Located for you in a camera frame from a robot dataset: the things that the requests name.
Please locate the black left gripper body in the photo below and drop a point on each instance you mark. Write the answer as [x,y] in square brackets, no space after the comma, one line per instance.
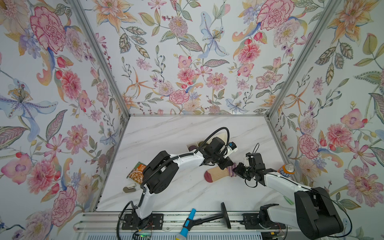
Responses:
[217,158]

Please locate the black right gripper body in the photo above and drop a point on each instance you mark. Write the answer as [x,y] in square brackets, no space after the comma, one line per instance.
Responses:
[244,171]

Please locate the beige pink purple striped sock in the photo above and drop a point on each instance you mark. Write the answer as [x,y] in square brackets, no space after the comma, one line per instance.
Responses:
[215,174]

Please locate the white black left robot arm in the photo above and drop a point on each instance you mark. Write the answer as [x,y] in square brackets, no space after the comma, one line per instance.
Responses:
[160,172]

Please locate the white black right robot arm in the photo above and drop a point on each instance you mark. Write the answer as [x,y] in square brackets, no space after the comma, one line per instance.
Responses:
[313,213]

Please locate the cream divided organizer tray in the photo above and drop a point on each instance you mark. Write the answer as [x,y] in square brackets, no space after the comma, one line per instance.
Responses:
[198,142]

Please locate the rolled purple sock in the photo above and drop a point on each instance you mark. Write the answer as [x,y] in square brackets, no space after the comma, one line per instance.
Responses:
[192,148]

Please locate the green sponge object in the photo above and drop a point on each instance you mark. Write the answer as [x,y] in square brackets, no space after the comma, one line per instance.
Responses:
[289,201]

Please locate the green packet on table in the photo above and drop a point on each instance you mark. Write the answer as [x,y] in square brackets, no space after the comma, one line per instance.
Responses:
[137,173]

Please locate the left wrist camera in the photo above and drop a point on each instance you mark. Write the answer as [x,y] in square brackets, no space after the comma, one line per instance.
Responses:
[232,147]

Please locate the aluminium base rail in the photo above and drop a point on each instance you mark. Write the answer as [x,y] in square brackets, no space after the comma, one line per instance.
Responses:
[103,226]

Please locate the blue handled black tool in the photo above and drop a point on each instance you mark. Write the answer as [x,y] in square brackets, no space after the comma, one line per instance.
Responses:
[191,222]

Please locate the aluminium corner post right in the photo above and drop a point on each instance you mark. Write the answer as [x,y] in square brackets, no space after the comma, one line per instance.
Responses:
[320,26]

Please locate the aluminium corner post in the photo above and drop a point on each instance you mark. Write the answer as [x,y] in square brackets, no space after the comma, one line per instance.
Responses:
[320,26]
[92,39]

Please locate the aluminium corner post left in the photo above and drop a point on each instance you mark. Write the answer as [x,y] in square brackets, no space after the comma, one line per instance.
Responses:
[92,39]

